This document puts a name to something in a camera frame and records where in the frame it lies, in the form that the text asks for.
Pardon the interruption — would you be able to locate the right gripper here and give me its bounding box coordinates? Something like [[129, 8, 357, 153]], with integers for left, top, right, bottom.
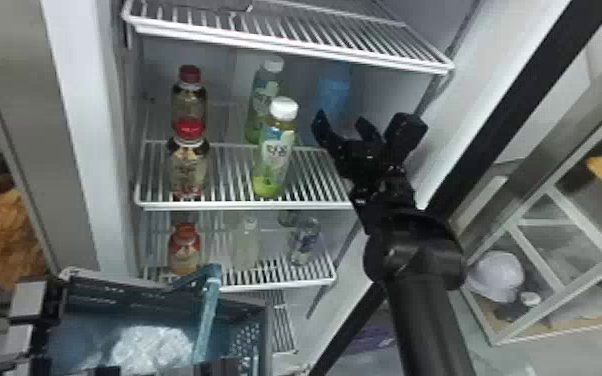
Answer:
[[310, 109, 414, 194]]

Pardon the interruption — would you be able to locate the green bottle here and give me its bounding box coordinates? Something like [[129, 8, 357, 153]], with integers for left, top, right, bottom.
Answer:
[[244, 55, 286, 146], [251, 96, 300, 200]]

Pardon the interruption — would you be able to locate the clear bottle with blue label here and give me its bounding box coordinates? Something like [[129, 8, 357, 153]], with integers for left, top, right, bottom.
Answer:
[[279, 210, 322, 266]]

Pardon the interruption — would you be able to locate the brown bottle with red cap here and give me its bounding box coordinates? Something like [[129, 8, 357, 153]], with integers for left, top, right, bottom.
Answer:
[[166, 117, 211, 202], [171, 64, 209, 127]]

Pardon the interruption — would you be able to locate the fridge door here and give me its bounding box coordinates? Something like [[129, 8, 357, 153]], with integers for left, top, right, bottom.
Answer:
[[308, 0, 602, 376]]

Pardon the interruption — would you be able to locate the orange bottle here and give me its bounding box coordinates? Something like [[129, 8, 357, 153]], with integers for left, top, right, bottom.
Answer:
[[167, 221, 202, 277]]

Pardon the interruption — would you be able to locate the white helmet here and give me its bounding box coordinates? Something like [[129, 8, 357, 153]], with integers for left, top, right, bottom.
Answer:
[[465, 250, 527, 305]]

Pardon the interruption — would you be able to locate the blue basket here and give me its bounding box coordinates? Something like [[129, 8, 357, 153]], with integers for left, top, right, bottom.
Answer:
[[43, 263, 276, 376]]

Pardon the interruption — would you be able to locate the white fridge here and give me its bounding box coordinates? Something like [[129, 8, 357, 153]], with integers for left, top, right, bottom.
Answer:
[[0, 0, 575, 376]]

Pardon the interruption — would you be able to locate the white plastic packet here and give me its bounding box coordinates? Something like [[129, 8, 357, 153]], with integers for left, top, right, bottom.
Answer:
[[102, 324, 197, 375]]

